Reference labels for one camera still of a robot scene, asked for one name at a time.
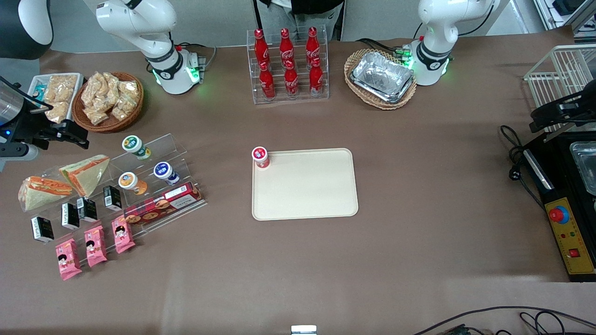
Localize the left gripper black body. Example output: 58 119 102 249
558 79 596 127

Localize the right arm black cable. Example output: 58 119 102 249
0 76 52 112

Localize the green lid yogurt cup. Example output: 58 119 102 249
122 135 152 161

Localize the orange lid yogurt cup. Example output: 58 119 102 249
118 172 149 196

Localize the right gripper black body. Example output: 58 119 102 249
0 108 60 146

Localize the white rectangular snack tray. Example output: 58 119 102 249
28 73 85 125

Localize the black power cable with plug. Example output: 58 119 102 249
500 125 546 210

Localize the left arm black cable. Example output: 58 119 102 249
459 2 495 37

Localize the white wire rack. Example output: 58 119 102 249
524 44 596 133

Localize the clear pack of crackers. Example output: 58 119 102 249
44 102 70 124
44 74 79 104

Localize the clear acrylic bottle rack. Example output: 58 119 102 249
247 26 330 105

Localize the dark brown wicker basket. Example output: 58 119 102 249
72 71 144 134

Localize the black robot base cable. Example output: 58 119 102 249
356 37 415 63

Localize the red plaid cookie box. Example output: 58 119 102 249
123 181 204 227

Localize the red cola bottle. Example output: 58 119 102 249
284 60 299 97
309 57 324 96
254 29 271 70
306 27 321 67
259 60 276 100
279 28 295 69

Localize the red lid yogurt cup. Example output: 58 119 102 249
252 147 270 170

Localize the clear bag of fried snacks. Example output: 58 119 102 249
86 105 110 126
81 72 105 110
102 72 122 101
111 95 139 121
119 80 140 101

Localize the triangle sandwich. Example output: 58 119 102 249
59 154 111 197
18 176 75 212

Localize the person in dark clothes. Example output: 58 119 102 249
254 0 345 41

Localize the long black cable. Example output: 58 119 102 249
412 306 596 335

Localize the steel food tray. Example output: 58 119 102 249
569 141 596 196

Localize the light tan wicker basket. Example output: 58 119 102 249
344 48 417 110

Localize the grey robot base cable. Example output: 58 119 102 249
179 42 217 75

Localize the aluminium foil tray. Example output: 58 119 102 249
350 51 415 104

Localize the small black drink carton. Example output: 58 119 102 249
103 185 122 211
77 197 98 222
31 216 54 244
61 203 80 230

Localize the blue lid yogurt cup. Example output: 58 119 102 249
154 161 180 186

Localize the black machine with yellow panel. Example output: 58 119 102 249
521 132 596 283

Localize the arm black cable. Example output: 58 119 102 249
0 76 52 112
459 2 495 37

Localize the looped black cable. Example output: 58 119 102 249
519 311 566 335

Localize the clear acrylic tiered display shelf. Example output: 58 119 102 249
20 134 208 268

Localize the metal frame shelf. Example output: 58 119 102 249
533 0 596 39

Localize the cream plastic serving tray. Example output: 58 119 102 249
251 148 359 221

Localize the silver metal lever bar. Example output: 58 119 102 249
542 127 576 142

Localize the pink snack packet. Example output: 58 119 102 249
112 217 136 254
55 238 82 281
84 226 108 268

